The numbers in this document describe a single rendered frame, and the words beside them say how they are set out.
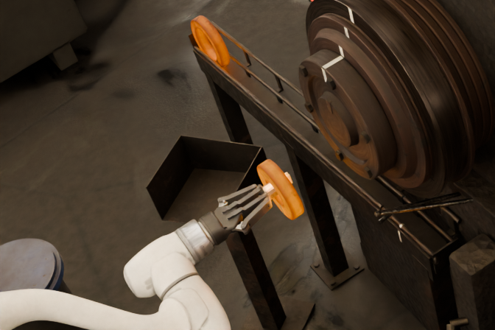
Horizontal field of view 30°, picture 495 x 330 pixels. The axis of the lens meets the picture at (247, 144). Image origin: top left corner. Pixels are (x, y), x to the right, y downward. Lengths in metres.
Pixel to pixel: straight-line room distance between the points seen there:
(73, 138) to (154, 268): 1.93
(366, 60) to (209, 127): 2.01
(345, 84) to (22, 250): 1.48
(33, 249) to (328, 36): 1.42
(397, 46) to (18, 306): 0.89
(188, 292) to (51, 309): 0.31
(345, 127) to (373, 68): 0.15
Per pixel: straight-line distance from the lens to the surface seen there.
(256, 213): 2.13
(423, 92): 1.70
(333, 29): 1.84
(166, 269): 2.08
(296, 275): 3.09
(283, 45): 4.00
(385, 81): 1.74
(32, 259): 2.91
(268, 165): 2.15
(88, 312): 1.95
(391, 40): 1.72
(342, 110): 1.83
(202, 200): 2.57
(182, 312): 2.01
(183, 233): 2.11
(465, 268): 1.99
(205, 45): 3.06
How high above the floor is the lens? 2.37
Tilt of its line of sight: 41 degrees down
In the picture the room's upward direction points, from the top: 20 degrees counter-clockwise
